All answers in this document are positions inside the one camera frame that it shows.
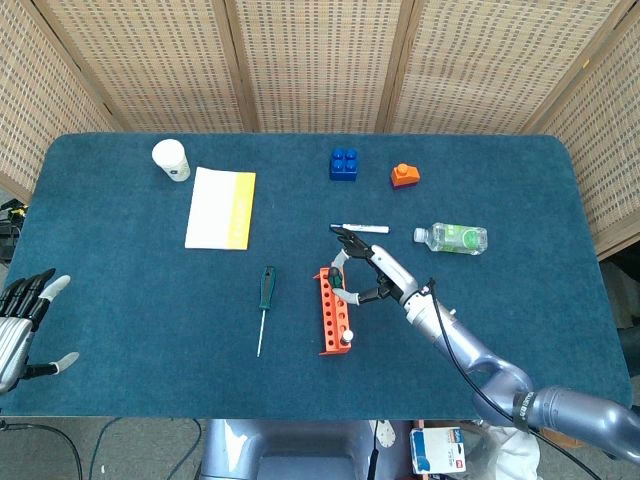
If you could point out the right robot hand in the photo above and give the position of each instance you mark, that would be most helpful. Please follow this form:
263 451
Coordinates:
392 272

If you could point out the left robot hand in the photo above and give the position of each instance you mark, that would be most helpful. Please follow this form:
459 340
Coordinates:
12 345

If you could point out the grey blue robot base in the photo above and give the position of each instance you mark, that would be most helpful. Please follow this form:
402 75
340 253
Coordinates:
300 445

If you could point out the orange test tube rack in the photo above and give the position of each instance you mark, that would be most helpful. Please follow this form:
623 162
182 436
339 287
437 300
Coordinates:
331 346

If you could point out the white blue marker pen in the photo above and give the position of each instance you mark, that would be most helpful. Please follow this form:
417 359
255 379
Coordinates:
370 229

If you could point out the clear green label bottle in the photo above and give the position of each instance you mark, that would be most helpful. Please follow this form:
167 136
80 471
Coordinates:
455 239

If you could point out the orange purple building block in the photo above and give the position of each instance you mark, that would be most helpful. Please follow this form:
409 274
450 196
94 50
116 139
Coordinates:
406 176

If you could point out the black yellow floor equipment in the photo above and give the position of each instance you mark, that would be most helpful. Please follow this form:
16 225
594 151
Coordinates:
10 235

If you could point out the blue building block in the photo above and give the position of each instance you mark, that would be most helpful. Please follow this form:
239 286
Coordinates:
342 171

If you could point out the blue felt table cover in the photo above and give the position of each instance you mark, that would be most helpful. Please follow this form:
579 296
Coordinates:
125 310

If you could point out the teal black long screwdriver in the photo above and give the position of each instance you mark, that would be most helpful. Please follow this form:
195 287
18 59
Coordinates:
267 287

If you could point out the white blue cardboard box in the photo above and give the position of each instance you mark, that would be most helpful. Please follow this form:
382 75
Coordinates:
435 450

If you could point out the white yellow booklet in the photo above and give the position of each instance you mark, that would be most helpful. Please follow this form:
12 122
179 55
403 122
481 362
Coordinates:
210 210

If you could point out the white cloth bundle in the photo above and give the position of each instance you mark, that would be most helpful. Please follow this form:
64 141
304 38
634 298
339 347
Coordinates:
500 455

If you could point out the woven wooden folding screen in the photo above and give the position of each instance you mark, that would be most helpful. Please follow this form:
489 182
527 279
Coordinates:
320 65

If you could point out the white floral paper cup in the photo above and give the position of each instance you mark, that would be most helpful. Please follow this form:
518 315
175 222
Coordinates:
170 157

